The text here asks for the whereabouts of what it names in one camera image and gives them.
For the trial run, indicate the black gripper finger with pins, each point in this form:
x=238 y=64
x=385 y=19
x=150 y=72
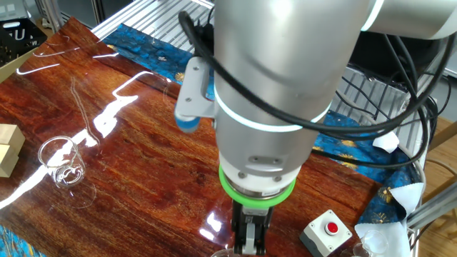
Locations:
x=250 y=239

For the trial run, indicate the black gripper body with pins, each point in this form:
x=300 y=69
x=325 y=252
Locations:
x=255 y=214

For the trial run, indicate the light wooden block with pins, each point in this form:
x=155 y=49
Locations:
x=9 y=137
x=5 y=162

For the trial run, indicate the aluminium frame post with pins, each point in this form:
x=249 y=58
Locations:
x=437 y=59
x=53 y=14
x=432 y=210

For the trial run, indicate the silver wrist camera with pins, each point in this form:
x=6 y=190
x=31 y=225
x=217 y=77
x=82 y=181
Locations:
x=193 y=96

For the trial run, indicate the blue starry tablecloth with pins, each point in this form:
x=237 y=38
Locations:
x=150 y=50

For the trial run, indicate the black plastic crate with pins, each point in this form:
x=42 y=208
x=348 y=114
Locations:
x=18 y=39

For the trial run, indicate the small empty glass beaker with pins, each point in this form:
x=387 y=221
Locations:
x=348 y=253

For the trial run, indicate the glass beaker with water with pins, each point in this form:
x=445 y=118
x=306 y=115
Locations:
x=219 y=254

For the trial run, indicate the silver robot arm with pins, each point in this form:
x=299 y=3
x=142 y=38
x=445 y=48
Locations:
x=278 y=71

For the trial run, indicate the red button switch box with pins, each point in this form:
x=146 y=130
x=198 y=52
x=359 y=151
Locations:
x=323 y=235

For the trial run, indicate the glossy wood pattern mat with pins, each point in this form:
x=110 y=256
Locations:
x=107 y=185

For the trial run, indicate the white crumpled paper piece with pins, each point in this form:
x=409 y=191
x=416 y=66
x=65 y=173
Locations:
x=387 y=144

